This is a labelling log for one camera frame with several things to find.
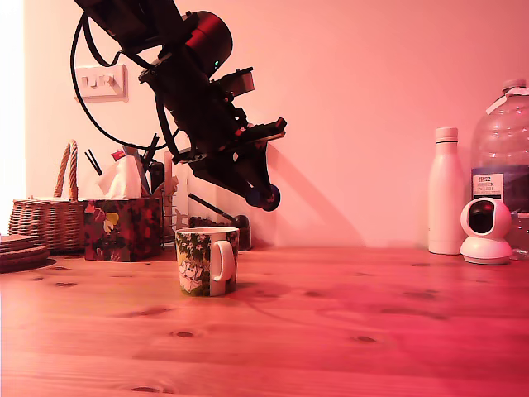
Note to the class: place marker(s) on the blue coffee capsule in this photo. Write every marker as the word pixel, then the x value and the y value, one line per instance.
pixel 254 197

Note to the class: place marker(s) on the floral printed coffee mug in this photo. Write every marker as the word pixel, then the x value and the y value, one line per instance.
pixel 194 264

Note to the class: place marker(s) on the white tissue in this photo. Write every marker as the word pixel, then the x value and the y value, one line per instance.
pixel 120 178

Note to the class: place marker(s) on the black stick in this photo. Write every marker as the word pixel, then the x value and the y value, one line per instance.
pixel 94 163

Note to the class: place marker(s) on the floral tissue box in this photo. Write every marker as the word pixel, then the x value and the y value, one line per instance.
pixel 122 229

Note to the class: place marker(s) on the white insulated bottle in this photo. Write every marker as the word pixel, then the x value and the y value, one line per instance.
pixel 445 194

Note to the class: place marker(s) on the stack of cork coasters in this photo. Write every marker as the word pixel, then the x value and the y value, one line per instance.
pixel 20 252

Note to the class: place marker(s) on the large clear water bottle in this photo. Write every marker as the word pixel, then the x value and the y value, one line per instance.
pixel 502 140

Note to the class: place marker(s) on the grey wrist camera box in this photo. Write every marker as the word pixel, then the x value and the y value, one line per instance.
pixel 241 80

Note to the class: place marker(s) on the white wall socket plate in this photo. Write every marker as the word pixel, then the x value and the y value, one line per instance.
pixel 101 82

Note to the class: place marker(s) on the small white round camera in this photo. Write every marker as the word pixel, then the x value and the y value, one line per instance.
pixel 485 244

